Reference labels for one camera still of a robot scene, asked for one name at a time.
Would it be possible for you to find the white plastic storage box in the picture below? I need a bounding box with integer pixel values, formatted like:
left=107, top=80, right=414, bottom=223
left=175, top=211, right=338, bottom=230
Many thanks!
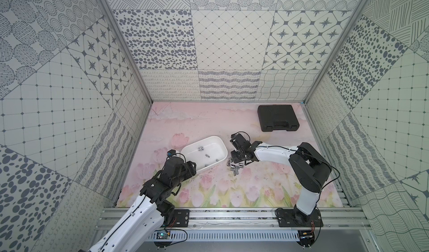
left=181, top=136, right=229, bottom=174

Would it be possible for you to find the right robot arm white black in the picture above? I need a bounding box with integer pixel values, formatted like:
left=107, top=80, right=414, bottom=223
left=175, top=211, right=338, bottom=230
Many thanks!
left=230, top=132, right=337, bottom=218

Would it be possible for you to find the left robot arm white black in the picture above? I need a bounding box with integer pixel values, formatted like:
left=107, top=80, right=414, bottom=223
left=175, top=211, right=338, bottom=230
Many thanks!
left=89, top=153, right=197, bottom=252

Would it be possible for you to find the chrome socket pile front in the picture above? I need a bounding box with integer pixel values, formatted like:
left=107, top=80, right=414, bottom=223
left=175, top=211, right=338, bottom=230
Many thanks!
left=230, top=164, right=244, bottom=176

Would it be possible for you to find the black plastic tool case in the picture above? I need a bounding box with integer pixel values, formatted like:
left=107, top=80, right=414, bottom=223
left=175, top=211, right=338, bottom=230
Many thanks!
left=258, top=104, right=300, bottom=132

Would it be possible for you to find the small circuit board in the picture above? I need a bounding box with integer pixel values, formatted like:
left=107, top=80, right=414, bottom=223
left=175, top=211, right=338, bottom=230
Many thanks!
left=156, top=231, right=169, bottom=240

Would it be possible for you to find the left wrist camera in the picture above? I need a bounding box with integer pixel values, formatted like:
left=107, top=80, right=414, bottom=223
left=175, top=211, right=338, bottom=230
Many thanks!
left=167, top=150, right=177, bottom=158

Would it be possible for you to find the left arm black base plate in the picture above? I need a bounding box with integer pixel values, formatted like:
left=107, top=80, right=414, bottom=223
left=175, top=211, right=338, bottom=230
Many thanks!
left=164, top=209, right=190, bottom=229

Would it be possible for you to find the aluminium mounting rail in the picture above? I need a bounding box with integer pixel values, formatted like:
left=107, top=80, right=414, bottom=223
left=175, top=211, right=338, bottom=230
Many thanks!
left=95, top=207, right=371, bottom=231

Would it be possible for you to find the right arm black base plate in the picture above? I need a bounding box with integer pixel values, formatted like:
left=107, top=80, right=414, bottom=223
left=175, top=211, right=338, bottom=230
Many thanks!
left=274, top=208, right=324, bottom=227

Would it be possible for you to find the white slotted cable duct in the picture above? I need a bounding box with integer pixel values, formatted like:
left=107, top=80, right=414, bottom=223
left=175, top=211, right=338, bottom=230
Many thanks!
left=146, top=230, right=300, bottom=242

